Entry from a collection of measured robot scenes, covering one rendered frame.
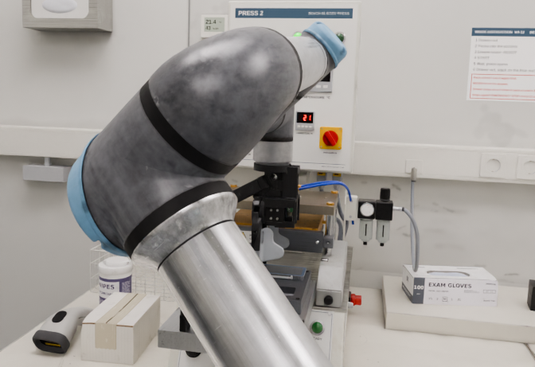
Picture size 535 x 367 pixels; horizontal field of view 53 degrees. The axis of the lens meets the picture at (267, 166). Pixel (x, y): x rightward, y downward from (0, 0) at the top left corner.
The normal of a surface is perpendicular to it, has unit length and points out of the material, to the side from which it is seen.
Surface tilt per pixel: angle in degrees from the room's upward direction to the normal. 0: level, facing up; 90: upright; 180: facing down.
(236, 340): 75
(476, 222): 90
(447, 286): 87
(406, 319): 90
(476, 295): 90
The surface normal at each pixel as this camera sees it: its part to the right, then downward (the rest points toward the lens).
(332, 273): -0.10, -0.68
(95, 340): -0.13, 0.11
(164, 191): 0.06, -0.38
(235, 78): 0.39, -0.26
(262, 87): 0.65, -0.02
